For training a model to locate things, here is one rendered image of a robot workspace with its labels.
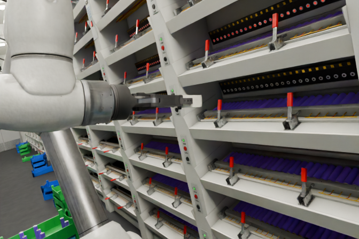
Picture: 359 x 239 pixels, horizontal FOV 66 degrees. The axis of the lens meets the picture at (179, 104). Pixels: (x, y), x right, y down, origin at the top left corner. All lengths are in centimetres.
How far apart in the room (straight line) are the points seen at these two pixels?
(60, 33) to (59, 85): 9
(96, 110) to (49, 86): 9
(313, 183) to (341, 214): 11
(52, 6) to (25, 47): 8
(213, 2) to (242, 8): 21
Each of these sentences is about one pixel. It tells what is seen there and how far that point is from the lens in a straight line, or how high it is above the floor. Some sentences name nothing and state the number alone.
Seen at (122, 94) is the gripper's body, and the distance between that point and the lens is 56.
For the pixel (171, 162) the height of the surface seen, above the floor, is 57.
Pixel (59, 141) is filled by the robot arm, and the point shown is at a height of 82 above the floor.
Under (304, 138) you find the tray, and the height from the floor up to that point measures 74.
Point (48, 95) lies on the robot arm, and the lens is 51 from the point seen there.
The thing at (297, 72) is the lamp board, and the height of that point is 88.
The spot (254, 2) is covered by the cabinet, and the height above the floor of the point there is 113.
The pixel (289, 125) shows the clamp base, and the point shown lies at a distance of 76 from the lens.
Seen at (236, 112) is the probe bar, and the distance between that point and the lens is 93.
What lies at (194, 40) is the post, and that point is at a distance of 111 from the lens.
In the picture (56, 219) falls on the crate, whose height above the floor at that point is 36.
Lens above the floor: 93
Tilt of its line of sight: 5 degrees down
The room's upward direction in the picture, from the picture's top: 12 degrees counter-clockwise
